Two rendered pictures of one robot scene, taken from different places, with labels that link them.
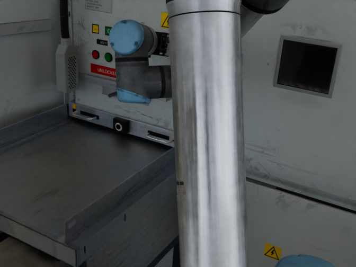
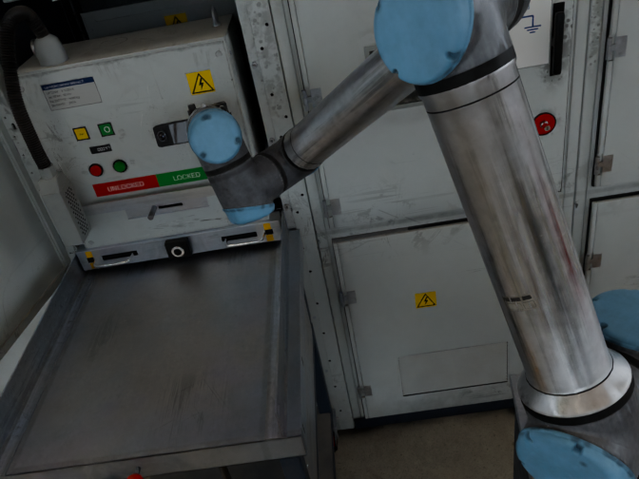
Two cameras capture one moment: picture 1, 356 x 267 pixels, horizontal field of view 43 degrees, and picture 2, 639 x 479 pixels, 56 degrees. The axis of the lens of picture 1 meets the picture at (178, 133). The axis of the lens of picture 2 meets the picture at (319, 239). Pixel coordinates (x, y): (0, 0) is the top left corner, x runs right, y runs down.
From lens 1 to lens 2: 0.49 m
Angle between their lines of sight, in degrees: 23
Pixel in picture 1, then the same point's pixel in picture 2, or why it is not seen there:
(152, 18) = (173, 87)
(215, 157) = (562, 251)
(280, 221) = (425, 263)
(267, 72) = not seen: hidden behind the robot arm
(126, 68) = (235, 178)
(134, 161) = (237, 285)
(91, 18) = (68, 121)
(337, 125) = not seen: hidden behind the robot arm
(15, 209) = (167, 436)
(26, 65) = not seen: outside the picture
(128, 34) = (222, 132)
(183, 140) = (517, 249)
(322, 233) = (475, 252)
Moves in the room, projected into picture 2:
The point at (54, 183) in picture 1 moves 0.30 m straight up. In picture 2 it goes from (175, 371) to (126, 256)
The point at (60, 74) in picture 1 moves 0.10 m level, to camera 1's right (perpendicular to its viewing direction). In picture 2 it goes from (63, 221) to (105, 205)
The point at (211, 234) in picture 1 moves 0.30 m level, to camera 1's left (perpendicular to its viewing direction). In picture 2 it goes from (581, 334) to (384, 459)
